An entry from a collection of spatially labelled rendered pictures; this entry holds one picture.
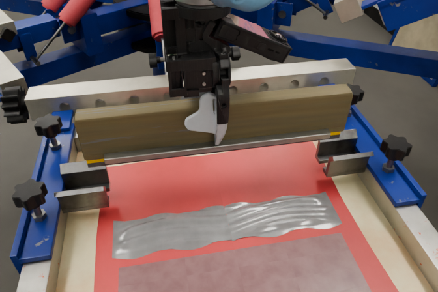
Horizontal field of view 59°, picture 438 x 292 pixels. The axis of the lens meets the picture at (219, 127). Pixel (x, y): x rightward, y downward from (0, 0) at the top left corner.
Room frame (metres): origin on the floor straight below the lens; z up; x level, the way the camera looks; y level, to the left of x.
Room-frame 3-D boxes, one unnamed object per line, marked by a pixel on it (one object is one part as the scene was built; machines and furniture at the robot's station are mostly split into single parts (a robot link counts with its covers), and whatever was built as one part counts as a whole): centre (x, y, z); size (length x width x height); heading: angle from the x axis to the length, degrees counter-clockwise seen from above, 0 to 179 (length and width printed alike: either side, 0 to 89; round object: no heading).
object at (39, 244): (0.45, 0.28, 0.98); 0.30 x 0.05 x 0.07; 10
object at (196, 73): (0.46, 0.03, 1.23); 0.09 x 0.08 x 0.12; 100
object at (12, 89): (0.64, 0.39, 1.02); 0.07 x 0.06 x 0.07; 10
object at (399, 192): (0.55, -0.27, 0.98); 0.30 x 0.05 x 0.07; 10
